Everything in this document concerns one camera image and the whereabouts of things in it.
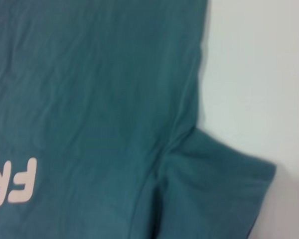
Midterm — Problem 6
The teal t-shirt with FREE print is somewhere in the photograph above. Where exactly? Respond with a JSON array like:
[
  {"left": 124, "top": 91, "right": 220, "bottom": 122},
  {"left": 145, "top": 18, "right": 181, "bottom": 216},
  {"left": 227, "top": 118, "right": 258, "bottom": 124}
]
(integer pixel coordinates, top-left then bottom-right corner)
[{"left": 0, "top": 0, "right": 277, "bottom": 239}]

